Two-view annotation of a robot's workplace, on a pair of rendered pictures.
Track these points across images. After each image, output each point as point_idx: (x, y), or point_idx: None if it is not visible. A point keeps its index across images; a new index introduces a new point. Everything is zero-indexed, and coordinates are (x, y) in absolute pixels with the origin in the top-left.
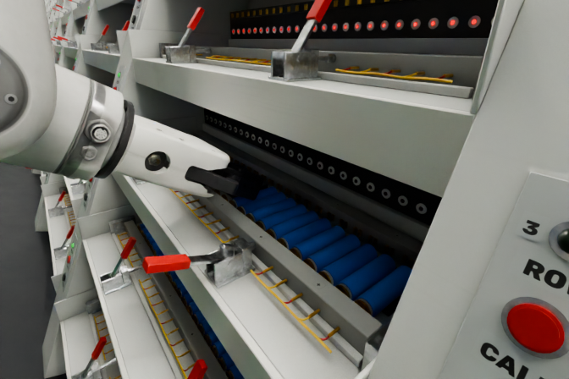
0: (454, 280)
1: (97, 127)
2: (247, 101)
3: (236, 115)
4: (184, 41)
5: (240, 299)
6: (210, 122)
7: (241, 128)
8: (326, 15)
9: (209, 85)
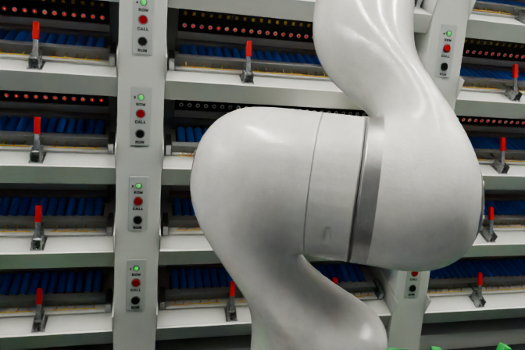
0: None
1: None
2: (344, 101)
3: (333, 106)
4: (250, 66)
5: None
6: (186, 107)
7: (239, 105)
8: (292, 28)
9: (312, 95)
